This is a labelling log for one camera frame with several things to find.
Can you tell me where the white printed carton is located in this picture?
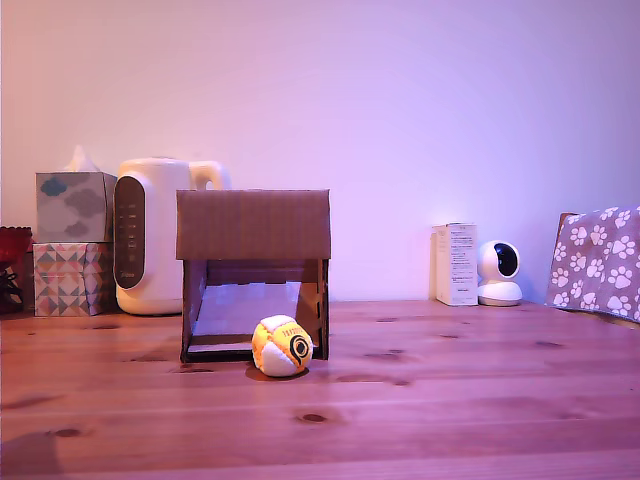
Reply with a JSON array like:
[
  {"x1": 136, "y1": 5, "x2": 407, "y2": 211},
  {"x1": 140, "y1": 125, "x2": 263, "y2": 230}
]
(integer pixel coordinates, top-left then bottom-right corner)
[{"x1": 431, "y1": 222, "x2": 480, "y2": 307}]

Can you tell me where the cloud print tissue box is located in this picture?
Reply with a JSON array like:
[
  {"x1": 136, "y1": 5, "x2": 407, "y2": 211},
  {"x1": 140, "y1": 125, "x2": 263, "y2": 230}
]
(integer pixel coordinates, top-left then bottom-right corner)
[{"x1": 35, "y1": 171, "x2": 119, "y2": 244}]

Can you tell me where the white electric kettle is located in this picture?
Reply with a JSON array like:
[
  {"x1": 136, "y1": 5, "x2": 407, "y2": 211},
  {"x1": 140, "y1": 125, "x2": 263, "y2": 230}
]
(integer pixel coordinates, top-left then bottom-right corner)
[{"x1": 113, "y1": 157, "x2": 233, "y2": 316}]

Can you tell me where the triangle pattern tissue box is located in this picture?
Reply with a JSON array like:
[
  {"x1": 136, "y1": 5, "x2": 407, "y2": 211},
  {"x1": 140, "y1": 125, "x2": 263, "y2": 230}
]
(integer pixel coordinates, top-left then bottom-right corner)
[{"x1": 32, "y1": 241, "x2": 117, "y2": 318}]

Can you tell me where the paw print blanket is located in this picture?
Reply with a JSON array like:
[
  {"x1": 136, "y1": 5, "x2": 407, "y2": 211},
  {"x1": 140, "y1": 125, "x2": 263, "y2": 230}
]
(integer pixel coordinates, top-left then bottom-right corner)
[{"x1": 544, "y1": 205, "x2": 640, "y2": 324}]

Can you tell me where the yellow and white footbag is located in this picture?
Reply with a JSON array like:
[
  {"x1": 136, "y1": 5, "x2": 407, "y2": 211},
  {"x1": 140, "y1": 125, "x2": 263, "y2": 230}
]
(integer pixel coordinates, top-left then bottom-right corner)
[{"x1": 251, "y1": 315, "x2": 314, "y2": 378}]

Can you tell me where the small white round camera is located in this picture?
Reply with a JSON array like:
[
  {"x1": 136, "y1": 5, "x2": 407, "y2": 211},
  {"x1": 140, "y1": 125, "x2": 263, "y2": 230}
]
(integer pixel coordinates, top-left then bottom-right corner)
[{"x1": 475, "y1": 239, "x2": 525, "y2": 307}]

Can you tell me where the cardboard dice tower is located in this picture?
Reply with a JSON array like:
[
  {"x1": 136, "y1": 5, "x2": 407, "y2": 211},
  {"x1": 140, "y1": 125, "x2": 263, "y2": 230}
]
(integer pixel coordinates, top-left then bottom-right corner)
[{"x1": 175, "y1": 188, "x2": 332, "y2": 363}]

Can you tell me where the white tissue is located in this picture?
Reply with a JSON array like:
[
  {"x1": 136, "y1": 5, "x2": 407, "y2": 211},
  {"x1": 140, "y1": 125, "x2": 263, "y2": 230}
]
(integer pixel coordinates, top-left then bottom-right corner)
[{"x1": 63, "y1": 145, "x2": 99, "y2": 174}]

